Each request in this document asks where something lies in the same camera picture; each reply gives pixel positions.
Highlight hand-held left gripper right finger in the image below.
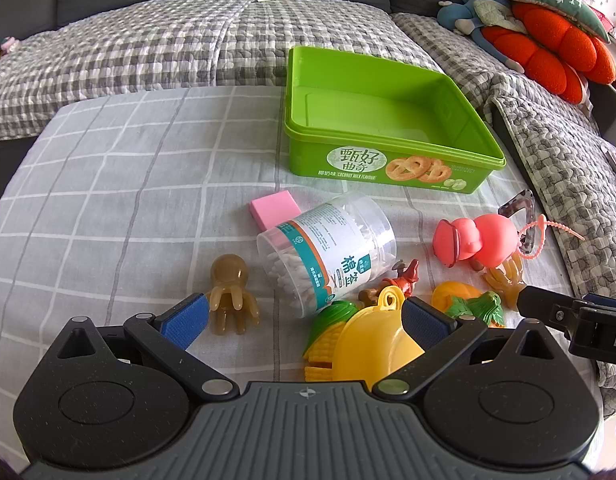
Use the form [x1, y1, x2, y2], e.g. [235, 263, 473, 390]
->
[373, 296, 558, 402]

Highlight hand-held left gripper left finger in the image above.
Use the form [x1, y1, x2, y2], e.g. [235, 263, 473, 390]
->
[55, 294, 240, 403]

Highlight orange toy with green leaves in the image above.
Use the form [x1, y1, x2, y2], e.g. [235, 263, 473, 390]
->
[432, 282, 506, 330]

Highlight small red brown figurine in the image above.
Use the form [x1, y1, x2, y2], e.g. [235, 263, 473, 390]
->
[358, 259, 421, 308]

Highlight yellow plastic dumpling mould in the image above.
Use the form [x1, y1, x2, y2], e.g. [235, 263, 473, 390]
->
[333, 285, 426, 383]

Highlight pink plastic strap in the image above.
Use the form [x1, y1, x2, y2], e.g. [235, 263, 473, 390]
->
[518, 214, 586, 263]

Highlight pink pig toy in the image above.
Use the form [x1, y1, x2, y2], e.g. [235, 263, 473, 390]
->
[434, 213, 519, 268]

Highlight yellow toy corn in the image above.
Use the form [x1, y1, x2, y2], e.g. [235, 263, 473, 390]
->
[302, 300, 359, 383]

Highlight tortoiseshell triangular hair clip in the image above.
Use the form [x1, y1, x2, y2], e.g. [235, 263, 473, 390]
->
[498, 188, 537, 256]

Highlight clear cotton swab jar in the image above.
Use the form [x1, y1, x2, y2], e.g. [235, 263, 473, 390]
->
[257, 192, 397, 320]

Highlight pink rectangular block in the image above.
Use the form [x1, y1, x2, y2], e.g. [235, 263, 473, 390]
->
[249, 189, 301, 228]

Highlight green plastic box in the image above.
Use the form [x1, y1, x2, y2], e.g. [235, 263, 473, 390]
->
[283, 46, 506, 195]

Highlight grey grid pattern sheet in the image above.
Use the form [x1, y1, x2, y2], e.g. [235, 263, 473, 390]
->
[0, 85, 608, 376]

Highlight orange flower cushion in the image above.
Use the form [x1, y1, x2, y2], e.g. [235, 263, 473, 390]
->
[480, 2, 616, 103]

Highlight grey white checked blanket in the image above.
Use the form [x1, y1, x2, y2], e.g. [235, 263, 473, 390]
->
[0, 0, 443, 141]
[392, 12, 603, 136]

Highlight blue monkey plush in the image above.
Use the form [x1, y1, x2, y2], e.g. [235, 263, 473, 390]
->
[437, 0, 528, 41]

